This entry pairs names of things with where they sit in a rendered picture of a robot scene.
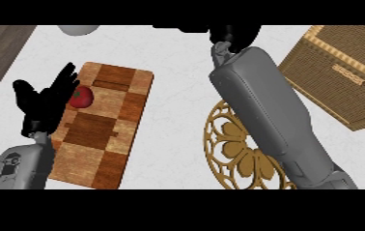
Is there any gold floral placemat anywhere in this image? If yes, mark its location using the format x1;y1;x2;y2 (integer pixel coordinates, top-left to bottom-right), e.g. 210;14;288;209
202;99;298;190

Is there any grey rounded object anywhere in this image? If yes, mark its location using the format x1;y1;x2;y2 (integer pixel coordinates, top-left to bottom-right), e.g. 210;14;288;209
57;25;102;37

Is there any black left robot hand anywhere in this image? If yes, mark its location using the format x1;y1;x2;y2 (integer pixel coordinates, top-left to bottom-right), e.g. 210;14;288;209
12;61;81;138

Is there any dark wooden panel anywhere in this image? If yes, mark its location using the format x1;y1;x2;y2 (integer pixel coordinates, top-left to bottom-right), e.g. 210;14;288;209
0;25;38;81

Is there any red tomato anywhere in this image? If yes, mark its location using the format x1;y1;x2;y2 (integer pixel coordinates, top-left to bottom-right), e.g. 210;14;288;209
68;85;96;109

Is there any checkered wooden cutting board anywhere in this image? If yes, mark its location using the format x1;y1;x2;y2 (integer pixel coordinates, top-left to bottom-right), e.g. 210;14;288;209
47;61;155;190

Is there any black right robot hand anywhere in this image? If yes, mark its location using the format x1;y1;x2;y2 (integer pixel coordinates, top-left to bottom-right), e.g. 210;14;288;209
152;25;263;54

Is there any brown wicker basket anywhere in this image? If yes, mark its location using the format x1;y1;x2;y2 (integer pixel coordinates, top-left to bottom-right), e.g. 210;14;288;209
276;25;365;132

